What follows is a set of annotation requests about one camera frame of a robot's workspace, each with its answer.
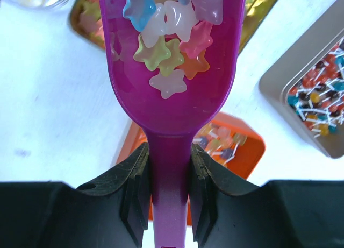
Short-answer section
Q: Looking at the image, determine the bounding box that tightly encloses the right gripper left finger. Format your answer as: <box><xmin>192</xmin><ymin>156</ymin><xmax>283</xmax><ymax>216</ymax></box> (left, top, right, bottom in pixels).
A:
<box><xmin>1</xmin><ymin>143</ymin><xmax>151</xmax><ymax>247</ymax></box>

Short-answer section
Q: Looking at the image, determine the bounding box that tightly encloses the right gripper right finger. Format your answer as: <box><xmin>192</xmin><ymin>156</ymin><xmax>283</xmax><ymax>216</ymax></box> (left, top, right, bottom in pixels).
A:
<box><xmin>190</xmin><ymin>144</ymin><xmax>343</xmax><ymax>247</ymax></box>

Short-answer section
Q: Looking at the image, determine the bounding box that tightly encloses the beige tin with lollipops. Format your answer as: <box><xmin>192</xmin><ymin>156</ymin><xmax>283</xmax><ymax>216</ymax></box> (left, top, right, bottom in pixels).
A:
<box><xmin>259</xmin><ymin>0</ymin><xmax>343</xmax><ymax>159</ymax></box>

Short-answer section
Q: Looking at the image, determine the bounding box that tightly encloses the purple plastic scoop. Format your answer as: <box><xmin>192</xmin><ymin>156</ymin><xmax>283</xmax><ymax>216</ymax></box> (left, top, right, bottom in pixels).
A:
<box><xmin>99</xmin><ymin>0</ymin><xmax>246</xmax><ymax>247</ymax></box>

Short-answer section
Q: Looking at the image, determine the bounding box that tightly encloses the gold tin with star candies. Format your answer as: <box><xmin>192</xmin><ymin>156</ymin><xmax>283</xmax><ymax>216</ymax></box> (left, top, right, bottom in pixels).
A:
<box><xmin>67</xmin><ymin>0</ymin><xmax>285</xmax><ymax>55</ymax></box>

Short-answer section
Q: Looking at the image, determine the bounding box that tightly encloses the orange tray with lollipops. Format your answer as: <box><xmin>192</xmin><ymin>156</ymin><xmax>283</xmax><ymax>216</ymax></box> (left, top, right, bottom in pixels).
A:
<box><xmin>116</xmin><ymin>112</ymin><xmax>266</xmax><ymax>229</ymax></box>

